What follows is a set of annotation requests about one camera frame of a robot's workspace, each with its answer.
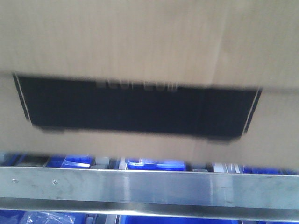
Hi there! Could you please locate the brown EcoFlow cardboard box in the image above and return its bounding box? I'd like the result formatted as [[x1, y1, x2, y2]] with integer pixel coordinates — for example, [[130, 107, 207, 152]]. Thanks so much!
[[0, 0, 299, 168]]

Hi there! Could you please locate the blue bin behind box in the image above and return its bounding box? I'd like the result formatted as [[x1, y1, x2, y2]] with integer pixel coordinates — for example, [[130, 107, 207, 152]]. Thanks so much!
[[126, 158, 186, 171]]

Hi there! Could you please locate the blue storage bin right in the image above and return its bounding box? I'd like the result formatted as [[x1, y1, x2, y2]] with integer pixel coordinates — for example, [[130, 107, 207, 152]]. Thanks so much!
[[118, 215, 298, 224]]

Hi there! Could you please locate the blue bin with plastic bag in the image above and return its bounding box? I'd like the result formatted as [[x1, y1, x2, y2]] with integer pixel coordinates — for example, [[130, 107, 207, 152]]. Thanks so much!
[[0, 210, 86, 224]]

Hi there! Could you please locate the metal shelf rail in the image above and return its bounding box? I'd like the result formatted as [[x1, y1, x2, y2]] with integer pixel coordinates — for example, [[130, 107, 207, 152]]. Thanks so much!
[[0, 167, 299, 222]]

